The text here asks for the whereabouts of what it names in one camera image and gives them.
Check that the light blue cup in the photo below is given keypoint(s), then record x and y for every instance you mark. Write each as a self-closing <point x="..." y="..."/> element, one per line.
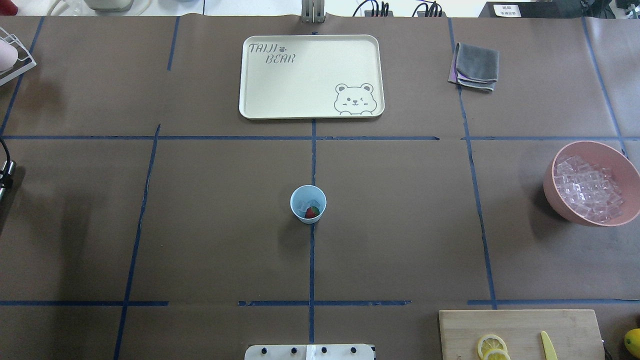
<point x="312" y="193"/>

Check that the grey folded cloth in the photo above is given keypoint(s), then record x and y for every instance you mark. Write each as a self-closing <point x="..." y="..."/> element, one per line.
<point x="477" y="67"/>

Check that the pink bowl of ice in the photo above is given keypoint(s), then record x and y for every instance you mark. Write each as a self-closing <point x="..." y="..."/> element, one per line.
<point x="592" y="184"/>

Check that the bamboo cutting board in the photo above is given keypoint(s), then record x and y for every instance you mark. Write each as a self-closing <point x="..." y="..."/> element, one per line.
<point x="574" y="333"/>

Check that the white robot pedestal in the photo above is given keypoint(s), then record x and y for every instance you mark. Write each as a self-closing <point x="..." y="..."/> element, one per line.
<point x="340" y="351"/>

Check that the aluminium frame post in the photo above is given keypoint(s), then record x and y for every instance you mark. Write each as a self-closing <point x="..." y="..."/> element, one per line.
<point x="313" y="11"/>

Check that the purple cloth underneath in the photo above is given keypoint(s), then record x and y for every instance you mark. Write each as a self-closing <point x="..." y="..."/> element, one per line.
<point x="453" y="77"/>

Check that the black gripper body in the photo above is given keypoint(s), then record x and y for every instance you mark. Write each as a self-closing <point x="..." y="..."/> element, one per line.
<point x="8" y="183"/>

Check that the cream bear tray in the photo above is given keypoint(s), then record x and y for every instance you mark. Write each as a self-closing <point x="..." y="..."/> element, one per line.
<point x="320" y="76"/>

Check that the pink cup on rack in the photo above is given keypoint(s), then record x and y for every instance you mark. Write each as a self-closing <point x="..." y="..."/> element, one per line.
<point x="8" y="55"/>

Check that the red strawberry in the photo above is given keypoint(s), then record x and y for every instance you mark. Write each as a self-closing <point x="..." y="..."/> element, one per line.
<point x="312" y="212"/>

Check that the lemon slices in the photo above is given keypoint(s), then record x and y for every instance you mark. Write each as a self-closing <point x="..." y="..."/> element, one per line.
<point x="492" y="347"/>

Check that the yellow plastic knife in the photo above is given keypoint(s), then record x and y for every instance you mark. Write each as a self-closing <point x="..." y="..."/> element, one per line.
<point x="547" y="346"/>

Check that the clear ice cube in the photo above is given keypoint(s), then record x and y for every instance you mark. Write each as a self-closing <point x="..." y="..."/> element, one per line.
<point x="302" y="206"/>

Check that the yellow lemon far right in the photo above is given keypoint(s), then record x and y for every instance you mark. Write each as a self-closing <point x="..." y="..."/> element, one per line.
<point x="631" y="342"/>

